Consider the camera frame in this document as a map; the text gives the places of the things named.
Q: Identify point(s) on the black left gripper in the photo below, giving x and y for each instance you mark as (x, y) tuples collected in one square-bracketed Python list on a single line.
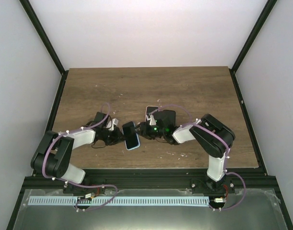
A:
[(118, 138)]

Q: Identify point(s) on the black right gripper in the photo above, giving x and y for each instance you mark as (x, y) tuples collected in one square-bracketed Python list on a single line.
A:
[(144, 130)]

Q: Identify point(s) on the light blue phone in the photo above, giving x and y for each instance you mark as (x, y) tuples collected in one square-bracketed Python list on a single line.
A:
[(136, 148)]

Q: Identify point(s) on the black phone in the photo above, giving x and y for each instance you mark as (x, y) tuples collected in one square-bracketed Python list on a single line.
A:
[(167, 117)]

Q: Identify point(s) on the pink phone case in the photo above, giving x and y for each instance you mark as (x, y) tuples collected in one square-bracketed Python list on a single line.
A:
[(145, 115)]

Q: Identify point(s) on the white phone dual camera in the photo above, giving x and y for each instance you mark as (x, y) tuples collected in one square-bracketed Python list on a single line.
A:
[(150, 109)]

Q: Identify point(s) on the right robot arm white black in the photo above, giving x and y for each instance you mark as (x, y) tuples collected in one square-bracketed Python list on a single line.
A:
[(212, 135)]

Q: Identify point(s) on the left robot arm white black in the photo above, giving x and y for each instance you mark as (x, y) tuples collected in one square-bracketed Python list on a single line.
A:
[(53, 154)]

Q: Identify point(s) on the light blue slotted strip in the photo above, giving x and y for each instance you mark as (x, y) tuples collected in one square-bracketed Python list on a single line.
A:
[(191, 201)]

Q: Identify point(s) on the metal front plate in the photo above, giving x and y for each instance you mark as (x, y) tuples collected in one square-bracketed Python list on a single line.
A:
[(253, 209)]

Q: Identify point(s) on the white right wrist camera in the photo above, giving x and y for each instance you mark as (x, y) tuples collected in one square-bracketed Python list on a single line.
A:
[(151, 120)]

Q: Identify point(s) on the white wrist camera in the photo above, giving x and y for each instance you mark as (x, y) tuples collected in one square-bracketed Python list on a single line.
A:
[(151, 120), (112, 124)]

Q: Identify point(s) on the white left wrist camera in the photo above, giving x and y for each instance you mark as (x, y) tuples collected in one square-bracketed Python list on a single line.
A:
[(112, 124)]

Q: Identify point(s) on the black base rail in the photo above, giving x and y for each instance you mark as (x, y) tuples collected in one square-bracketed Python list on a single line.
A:
[(193, 179)]

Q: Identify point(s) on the black frame post left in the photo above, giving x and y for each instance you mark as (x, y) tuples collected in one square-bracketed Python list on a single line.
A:
[(42, 34)]

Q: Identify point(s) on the black frame post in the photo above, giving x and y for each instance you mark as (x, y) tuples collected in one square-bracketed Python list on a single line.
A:
[(42, 34), (267, 9)]

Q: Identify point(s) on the black frame post right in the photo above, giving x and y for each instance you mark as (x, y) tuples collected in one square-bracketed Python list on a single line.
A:
[(267, 9)]

